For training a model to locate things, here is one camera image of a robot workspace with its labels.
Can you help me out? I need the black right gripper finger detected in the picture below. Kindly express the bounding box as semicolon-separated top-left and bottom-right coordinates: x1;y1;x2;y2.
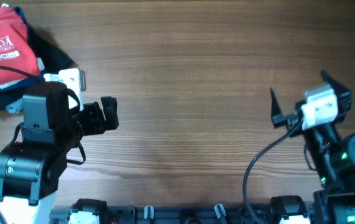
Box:
320;70;351;96
270;88;286;128

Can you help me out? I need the red soccer t-shirt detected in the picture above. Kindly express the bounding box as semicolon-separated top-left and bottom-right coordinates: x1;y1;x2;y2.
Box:
0;6;42;90

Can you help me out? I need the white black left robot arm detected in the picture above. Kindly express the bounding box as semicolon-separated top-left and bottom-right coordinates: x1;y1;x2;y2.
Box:
0;82;119;223

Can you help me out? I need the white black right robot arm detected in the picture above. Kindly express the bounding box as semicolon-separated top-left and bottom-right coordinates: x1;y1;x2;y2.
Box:
270;70;355;223

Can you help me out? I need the white black printed folded shirt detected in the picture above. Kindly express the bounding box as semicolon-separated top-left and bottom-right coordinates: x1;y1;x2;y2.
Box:
0;6;45;91

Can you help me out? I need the grey folded shirt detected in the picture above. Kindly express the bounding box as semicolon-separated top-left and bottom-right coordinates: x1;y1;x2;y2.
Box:
5;98;23;114

